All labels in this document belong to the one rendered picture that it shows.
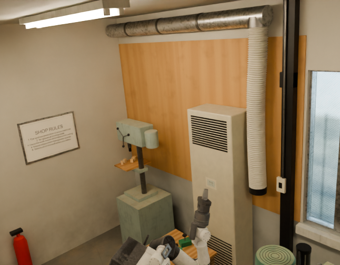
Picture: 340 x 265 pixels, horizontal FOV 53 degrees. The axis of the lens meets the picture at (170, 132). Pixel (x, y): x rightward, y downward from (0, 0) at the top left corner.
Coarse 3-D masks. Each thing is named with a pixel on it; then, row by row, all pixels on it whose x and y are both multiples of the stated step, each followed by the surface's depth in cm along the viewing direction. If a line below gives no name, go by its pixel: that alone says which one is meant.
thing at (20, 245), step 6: (18, 228) 366; (12, 234) 357; (18, 234) 362; (18, 240) 360; (24, 240) 365; (18, 246) 360; (24, 246) 364; (18, 252) 362; (24, 252) 365; (18, 258) 365; (24, 258) 366; (30, 258) 372; (18, 264) 368; (24, 264) 367; (30, 264) 372
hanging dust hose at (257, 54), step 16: (256, 32) 255; (256, 48) 259; (256, 64) 263; (256, 80) 266; (256, 96) 270; (256, 112) 274; (256, 128) 277; (256, 144) 281; (256, 160) 286; (256, 176) 289; (256, 192) 293
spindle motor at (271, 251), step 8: (264, 248) 159; (272, 248) 158; (280, 248) 158; (256, 256) 154; (264, 256) 153; (272, 256) 153; (280, 256) 152; (288, 256) 152; (256, 264) 153; (264, 264) 148; (272, 264) 148; (280, 264) 147; (288, 264) 147
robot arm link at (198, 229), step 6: (192, 222) 193; (198, 222) 192; (204, 222) 192; (192, 228) 192; (198, 228) 193; (204, 228) 194; (192, 234) 192; (198, 234) 192; (204, 234) 190; (210, 234) 193; (204, 240) 191
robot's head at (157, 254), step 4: (160, 248) 177; (156, 252) 173; (160, 252) 174; (152, 256) 170; (156, 256) 170; (160, 256) 171; (152, 260) 170; (156, 260) 169; (160, 260) 169; (152, 264) 171; (156, 264) 170; (160, 264) 169
